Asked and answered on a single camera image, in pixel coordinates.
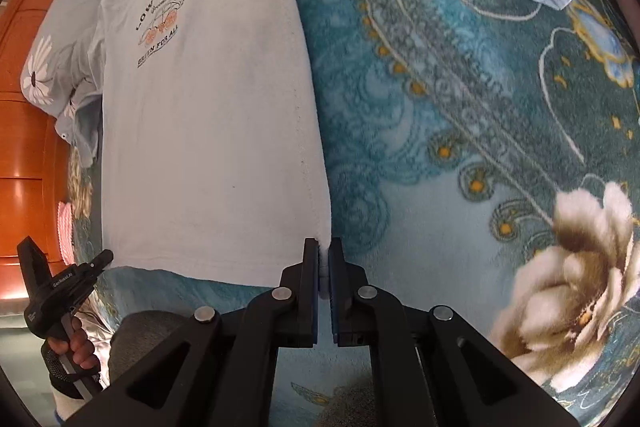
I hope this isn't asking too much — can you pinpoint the teal floral fleece blanket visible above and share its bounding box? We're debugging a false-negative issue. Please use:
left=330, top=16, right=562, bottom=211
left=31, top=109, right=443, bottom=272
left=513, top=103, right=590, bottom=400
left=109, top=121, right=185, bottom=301
left=65, top=0, right=640, bottom=427

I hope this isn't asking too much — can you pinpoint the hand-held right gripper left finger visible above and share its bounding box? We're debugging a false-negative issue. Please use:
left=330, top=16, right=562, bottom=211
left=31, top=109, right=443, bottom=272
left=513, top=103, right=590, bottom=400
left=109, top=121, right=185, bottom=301
left=65, top=237, right=321, bottom=427

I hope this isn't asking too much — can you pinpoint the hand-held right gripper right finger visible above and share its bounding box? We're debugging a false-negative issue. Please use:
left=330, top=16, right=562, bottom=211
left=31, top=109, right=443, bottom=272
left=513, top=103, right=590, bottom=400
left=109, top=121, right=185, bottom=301
left=327, top=237, right=581, bottom=427

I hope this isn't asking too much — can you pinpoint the light blue printed t-shirt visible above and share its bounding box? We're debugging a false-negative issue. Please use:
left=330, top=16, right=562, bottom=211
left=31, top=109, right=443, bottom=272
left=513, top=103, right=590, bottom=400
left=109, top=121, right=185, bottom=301
left=54, top=0, right=333, bottom=298

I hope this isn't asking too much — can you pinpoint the orange wooden headboard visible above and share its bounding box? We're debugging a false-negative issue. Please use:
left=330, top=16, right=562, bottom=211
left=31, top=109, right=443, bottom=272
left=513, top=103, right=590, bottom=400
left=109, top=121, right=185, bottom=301
left=0, top=0, right=108, bottom=303

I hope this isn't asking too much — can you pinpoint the pink knitted cloth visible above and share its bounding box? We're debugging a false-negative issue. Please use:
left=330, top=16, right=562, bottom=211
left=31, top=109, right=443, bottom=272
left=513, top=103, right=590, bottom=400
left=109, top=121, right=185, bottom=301
left=56, top=201, right=76, bottom=265

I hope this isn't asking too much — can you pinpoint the person's left hand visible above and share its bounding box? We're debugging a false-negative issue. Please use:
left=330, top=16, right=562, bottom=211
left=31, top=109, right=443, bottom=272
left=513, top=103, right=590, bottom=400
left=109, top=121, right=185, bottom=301
left=44, top=318, right=103, bottom=403

